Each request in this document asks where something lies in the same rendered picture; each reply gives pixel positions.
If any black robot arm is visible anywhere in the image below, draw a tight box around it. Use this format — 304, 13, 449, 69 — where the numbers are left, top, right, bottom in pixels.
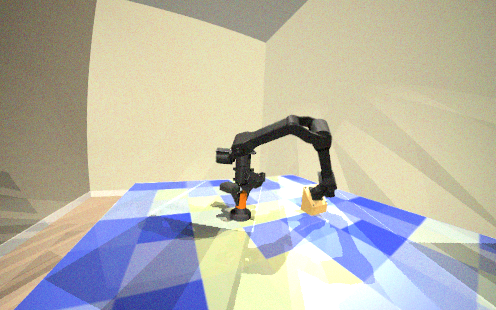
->
215, 115, 337, 201

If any orange cylinder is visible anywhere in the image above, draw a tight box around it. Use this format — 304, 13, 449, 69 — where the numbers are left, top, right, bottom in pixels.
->
236, 191, 247, 209

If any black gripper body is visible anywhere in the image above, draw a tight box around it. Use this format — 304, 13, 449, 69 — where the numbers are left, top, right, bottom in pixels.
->
219, 165, 252, 194

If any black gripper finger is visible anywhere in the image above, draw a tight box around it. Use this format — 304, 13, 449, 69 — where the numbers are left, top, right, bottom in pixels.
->
231, 191, 243, 206
241, 185, 253, 201

